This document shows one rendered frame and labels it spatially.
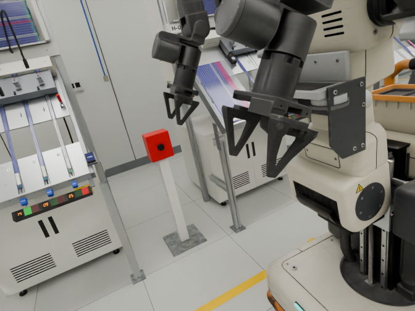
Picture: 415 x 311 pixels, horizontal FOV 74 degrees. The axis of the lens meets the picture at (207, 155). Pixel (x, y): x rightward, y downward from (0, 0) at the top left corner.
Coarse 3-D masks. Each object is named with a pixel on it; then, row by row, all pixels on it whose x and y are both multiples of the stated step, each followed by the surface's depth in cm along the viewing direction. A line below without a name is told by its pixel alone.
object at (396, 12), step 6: (396, 0) 44; (402, 0) 43; (408, 0) 43; (414, 0) 42; (396, 6) 47; (402, 6) 45; (408, 6) 44; (414, 6) 43; (390, 12) 47; (396, 12) 46; (402, 12) 46; (408, 12) 45; (414, 12) 44; (384, 18) 49; (390, 18) 48; (396, 18) 47; (402, 18) 47
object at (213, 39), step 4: (212, 32) 193; (208, 36) 190; (212, 36) 191; (216, 36) 192; (220, 36) 193; (208, 40) 190; (212, 40) 192; (216, 40) 194; (204, 44) 192; (208, 44) 194; (212, 44) 196; (216, 44) 197; (204, 48) 195
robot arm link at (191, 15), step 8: (184, 0) 68; (192, 0) 69; (200, 0) 69; (184, 8) 69; (192, 8) 69; (200, 8) 70; (184, 16) 70; (192, 16) 69; (200, 16) 70; (184, 24) 74; (192, 24) 70; (208, 24) 71; (184, 32) 74; (192, 32) 70; (208, 32) 72
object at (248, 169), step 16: (176, 128) 250; (208, 128) 208; (240, 128) 204; (256, 128) 210; (208, 144) 196; (256, 144) 214; (192, 160) 238; (208, 160) 203; (240, 160) 211; (256, 160) 218; (192, 176) 255; (208, 176) 215; (240, 176) 214; (256, 176) 222; (208, 192) 227; (224, 192) 211; (240, 192) 218
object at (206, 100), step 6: (198, 84) 176; (198, 90) 177; (204, 96) 172; (204, 102) 175; (210, 102) 170; (210, 108) 170; (216, 114) 166; (216, 120) 168; (222, 120) 164; (222, 126) 163; (222, 132) 165
